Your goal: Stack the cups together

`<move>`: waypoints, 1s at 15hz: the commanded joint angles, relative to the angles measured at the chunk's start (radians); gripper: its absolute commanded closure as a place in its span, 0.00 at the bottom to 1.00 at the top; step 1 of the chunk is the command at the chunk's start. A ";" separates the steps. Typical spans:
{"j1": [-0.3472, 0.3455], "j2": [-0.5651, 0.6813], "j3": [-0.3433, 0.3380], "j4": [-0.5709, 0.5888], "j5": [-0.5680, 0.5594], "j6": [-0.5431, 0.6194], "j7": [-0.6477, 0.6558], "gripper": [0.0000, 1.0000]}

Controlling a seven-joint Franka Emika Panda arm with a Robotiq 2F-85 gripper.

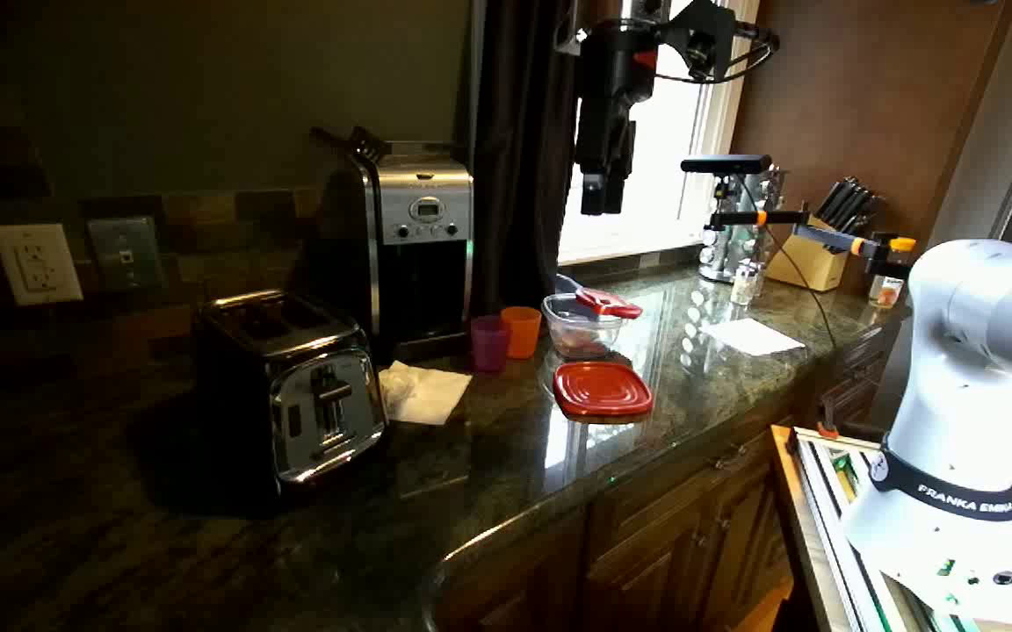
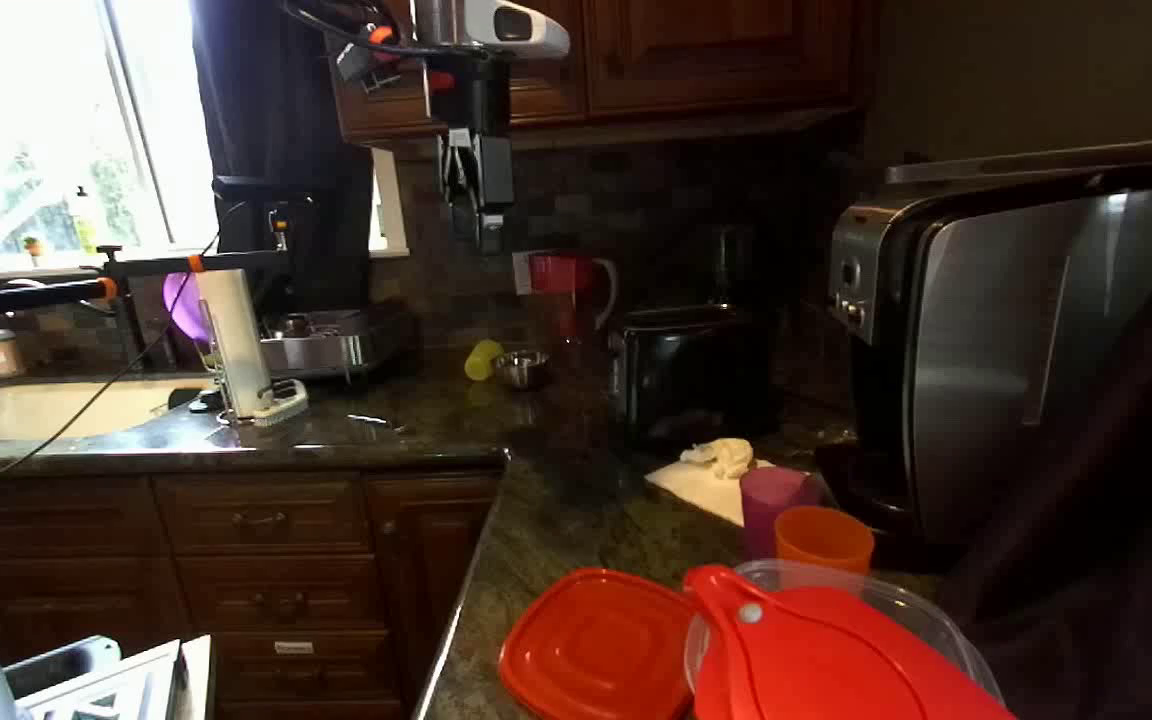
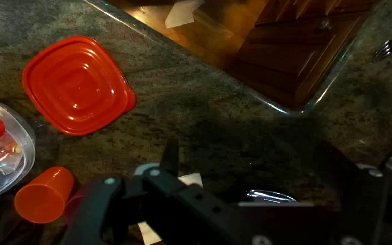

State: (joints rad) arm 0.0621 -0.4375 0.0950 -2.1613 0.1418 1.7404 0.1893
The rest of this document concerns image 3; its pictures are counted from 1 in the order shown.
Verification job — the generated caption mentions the clear plastic food container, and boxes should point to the clear plastic food container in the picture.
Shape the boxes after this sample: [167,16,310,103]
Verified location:
[0,103,35,194]

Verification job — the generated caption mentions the silver metal fork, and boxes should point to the silver metal fork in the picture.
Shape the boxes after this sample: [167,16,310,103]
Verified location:
[373,39,392,61]

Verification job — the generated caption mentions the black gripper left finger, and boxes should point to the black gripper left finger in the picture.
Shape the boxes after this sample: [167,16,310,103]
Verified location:
[60,139,233,245]

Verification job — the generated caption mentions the white paper sheet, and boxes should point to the white paper sheet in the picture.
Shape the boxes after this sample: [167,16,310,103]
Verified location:
[165,0,204,28]

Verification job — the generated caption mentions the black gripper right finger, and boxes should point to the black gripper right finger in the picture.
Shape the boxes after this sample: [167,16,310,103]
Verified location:
[313,148,392,245]

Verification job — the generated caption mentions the red square container lid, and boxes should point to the red square container lid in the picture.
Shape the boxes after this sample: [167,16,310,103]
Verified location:
[22,35,136,136]

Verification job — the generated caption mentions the orange plastic cup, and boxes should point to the orange plastic cup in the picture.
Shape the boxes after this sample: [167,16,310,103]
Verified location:
[14,166,75,224]

